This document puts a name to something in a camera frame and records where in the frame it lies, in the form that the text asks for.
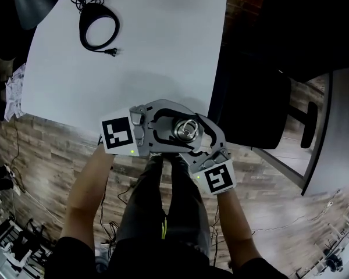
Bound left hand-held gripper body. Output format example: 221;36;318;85
99;104;152;158

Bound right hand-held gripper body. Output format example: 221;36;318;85
188;146;237;196

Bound silver metal bottle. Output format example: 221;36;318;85
171;116;201;142

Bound silver metal lid with ring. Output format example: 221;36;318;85
176;119;199;140

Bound person's left forearm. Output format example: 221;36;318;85
59;145;115;254

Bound person's right forearm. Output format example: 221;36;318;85
216;188;263;273

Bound black office chair with armrest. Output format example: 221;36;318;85
206;50;320;151

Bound person's dark trousers legs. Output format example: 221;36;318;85
115;152;212;263

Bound crumpled white paper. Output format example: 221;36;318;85
5;63;27;119

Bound grey table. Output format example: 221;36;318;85
300;65;349;198

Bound person's black shirt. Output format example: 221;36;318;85
44;236;290;279

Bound tangled black floor cables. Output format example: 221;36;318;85
99;155;138;245

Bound thin black floor cable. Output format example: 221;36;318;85
10;117;27;193

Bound black coiled power cable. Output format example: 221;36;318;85
64;0;124;58

